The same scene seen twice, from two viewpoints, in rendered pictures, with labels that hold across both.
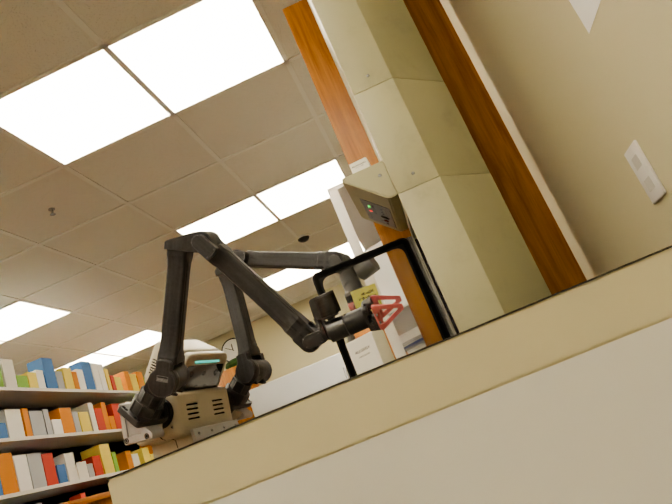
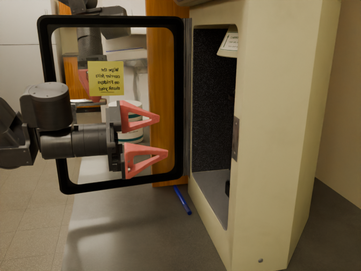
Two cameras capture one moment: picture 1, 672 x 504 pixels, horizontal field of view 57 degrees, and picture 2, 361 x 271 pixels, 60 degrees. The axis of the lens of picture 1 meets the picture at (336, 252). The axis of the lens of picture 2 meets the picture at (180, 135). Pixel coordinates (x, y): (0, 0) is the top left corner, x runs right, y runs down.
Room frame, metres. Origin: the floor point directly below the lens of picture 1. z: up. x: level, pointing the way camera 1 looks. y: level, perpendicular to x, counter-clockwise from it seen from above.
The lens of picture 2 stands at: (1.03, 0.03, 1.36)
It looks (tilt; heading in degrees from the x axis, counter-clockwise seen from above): 19 degrees down; 342
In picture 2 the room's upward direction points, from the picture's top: straight up
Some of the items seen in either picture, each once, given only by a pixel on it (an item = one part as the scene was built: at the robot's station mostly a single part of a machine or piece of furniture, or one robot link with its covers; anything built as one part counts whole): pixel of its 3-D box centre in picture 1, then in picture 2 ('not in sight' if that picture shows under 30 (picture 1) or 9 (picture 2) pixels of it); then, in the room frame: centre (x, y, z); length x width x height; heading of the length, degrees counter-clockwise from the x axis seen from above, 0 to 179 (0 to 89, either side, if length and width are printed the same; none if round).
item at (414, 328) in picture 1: (384, 318); (120, 108); (1.74, -0.06, 1.19); 0.30 x 0.01 x 0.40; 89
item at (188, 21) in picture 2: (436, 296); (186, 104); (1.74, -0.22, 1.19); 0.03 x 0.02 x 0.39; 175
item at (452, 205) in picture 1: (459, 222); (271, 49); (1.58, -0.34, 1.33); 0.32 x 0.25 x 0.77; 175
